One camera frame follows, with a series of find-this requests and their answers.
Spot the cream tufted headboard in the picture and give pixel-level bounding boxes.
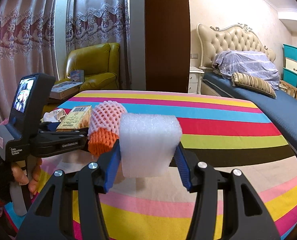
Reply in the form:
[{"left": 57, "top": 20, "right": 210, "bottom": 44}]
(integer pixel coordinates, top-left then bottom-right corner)
[{"left": 197, "top": 23, "right": 276, "bottom": 69}]

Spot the gold striped pillow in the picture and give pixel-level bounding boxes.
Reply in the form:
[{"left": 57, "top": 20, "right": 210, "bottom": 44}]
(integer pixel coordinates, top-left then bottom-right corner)
[{"left": 231, "top": 72, "right": 277, "bottom": 99}]

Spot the white foam block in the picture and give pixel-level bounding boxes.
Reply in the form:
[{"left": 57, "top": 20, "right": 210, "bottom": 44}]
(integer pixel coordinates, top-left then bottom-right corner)
[{"left": 120, "top": 113, "right": 183, "bottom": 178}]

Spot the wooden bed rail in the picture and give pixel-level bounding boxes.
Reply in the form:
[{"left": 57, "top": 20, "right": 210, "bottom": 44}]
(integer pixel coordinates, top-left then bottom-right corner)
[{"left": 280, "top": 79, "right": 297, "bottom": 106}]

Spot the flat white cardboard box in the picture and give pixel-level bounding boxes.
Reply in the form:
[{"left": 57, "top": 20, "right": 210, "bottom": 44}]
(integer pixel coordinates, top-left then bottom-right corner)
[{"left": 49, "top": 81, "right": 84, "bottom": 100}]

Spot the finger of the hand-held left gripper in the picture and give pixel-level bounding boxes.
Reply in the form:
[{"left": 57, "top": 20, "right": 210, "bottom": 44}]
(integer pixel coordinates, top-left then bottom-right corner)
[
  {"left": 39, "top": 121, "right": 58, "bottom": 131},
  {"left": 38, "top": 127, "right": 89, "bottom": 142}
]

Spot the small blue picture box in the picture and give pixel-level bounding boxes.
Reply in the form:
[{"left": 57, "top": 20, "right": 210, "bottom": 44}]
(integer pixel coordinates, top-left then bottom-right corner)
[{"left": 70, "top": 69, "right": 85, "bottom": 82}]

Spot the orange foam fruit net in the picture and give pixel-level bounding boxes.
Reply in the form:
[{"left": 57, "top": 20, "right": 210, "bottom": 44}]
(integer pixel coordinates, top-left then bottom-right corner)
[{"left": 88, "top": 127, "right": 119, "bottom": 157}]

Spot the yellow leather armchair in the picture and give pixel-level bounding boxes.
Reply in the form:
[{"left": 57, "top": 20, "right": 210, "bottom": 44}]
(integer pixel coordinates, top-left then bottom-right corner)
[{"left": 48, "top": 42, "right": 120, "bottom": 105}]

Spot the person's left hand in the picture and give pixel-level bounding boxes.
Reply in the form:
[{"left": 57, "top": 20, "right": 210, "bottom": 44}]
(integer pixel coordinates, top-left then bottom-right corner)
[{"left": 10, "top": 157, "right": 43, "bottom": 195}]

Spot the narrow pink lace curtain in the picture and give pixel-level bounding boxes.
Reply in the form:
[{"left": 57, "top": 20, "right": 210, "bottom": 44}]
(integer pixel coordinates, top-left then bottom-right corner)
[{"left": 66, "top": 0, "right": 130, "bottom": 90}]

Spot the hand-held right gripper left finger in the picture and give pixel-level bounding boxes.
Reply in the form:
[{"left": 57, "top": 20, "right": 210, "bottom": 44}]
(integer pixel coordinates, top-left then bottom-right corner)
[{"left": 16, "top": 139, "right": 122, "bottom": 240}]

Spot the yellow cardboard box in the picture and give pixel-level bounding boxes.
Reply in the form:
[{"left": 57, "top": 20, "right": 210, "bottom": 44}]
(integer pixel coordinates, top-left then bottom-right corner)
[{"left": 56, "top": 105, "right": 93, "bottom": 132}]

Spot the crumpled white wrapper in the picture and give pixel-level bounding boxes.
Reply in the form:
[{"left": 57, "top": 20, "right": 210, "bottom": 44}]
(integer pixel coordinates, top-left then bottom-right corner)
[{"left": 43, "top": 108, "right": 68, "bottom": 123}]

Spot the pink foam fruit net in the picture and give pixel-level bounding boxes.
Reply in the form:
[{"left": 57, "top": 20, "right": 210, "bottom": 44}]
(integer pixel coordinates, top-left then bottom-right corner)
[{"left": 88, "top": 100, "right": 128, "bottom": 137}]

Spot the blue bed mattress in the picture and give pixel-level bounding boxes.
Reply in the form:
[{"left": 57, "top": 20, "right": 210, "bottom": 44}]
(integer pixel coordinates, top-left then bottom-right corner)
[{"left": 201, "top": 72, "right": 297, "bottom": 153}]

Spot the brown wooden panel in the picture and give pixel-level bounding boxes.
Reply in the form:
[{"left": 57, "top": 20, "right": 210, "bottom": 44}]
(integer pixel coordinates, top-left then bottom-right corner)
[{"left": 145, "top": 0, "right": 191, "bottom": 94}]

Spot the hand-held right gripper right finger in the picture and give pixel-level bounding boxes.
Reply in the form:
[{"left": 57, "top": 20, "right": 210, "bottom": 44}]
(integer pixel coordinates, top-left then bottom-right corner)
[{"left": 175, "top": 142, "right": 281, "bottom": 240}]

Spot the lilac striped duvet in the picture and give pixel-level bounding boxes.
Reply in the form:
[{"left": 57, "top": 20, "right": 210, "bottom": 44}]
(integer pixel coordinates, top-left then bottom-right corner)
[{"left": 212, "top": 50, "right": 280, "bottom": 91}]

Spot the wide pink lace curtain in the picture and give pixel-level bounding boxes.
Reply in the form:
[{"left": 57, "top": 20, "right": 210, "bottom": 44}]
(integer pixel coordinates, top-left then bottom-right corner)
[{"left": 0, "top": 0, "right": 62, "bottom": 133}]

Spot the white nightstand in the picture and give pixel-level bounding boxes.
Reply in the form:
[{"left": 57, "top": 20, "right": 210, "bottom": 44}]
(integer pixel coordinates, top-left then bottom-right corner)
[{"left": 190, "top": 65, "right": 205, "bottom": 94}]

